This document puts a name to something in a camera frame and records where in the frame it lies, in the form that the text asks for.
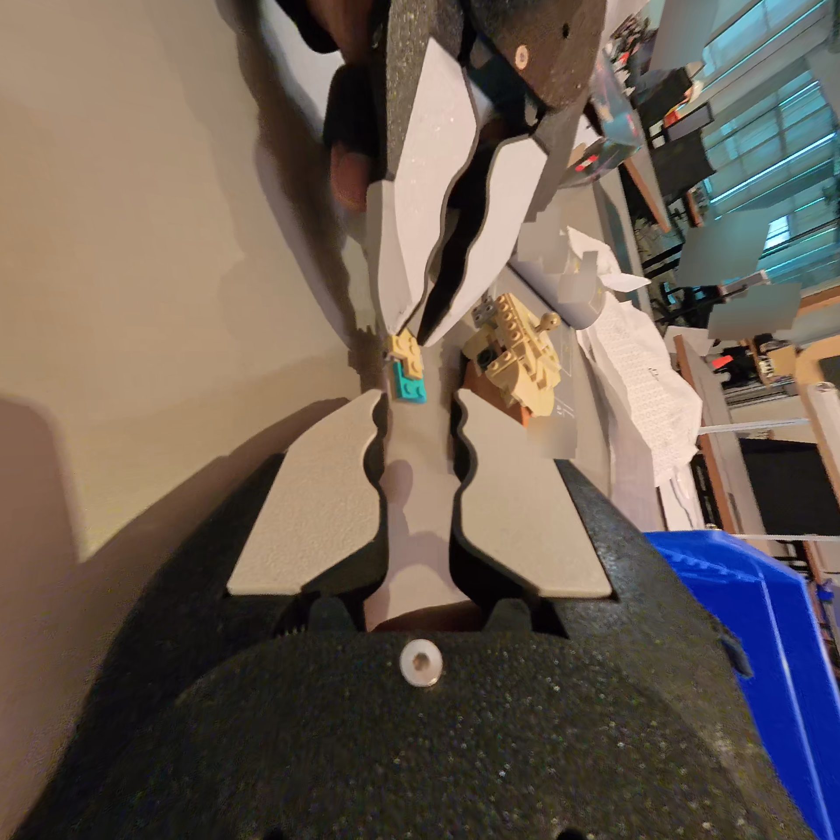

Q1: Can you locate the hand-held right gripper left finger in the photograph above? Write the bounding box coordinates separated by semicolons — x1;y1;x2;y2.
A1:
226;388;391;621

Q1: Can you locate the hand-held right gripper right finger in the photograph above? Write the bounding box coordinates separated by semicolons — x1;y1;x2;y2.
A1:
448;388;616;621

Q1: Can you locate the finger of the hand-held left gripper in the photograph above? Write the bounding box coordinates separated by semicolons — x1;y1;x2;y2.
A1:
416;134;551;347
364;36;483;339

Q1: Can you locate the tan and teal brick assembly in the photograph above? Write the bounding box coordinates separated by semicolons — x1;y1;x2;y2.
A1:
384;328;429;404

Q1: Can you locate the blue plastic bin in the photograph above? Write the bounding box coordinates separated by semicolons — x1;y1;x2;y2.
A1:
643;530;840;840

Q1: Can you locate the wood-edged neighbouring desk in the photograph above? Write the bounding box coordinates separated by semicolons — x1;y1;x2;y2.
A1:
620;154;673;234
666;325;840;546

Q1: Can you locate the person's left hand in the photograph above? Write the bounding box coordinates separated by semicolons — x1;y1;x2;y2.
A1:
328;141;375;212

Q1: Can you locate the dark printed cardboard box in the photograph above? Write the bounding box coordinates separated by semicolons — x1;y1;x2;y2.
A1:
571;62;645;191

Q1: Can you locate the crumpled white paper bag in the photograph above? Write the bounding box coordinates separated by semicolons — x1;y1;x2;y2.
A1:
518;223;654;309

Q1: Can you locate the tan brick model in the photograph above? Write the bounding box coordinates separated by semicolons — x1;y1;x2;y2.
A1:
461;292;564;427

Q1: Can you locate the black office chair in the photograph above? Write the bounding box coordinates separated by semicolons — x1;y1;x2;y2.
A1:
646;66;716;198

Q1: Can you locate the grey instruction booklet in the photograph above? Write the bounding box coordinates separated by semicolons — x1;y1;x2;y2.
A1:
459;259;611;463

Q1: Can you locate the plain white paper bag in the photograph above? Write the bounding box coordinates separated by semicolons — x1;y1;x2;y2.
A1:
656;459;713;532

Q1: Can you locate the black flat panel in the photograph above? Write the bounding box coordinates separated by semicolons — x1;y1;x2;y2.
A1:
742;438;840;536

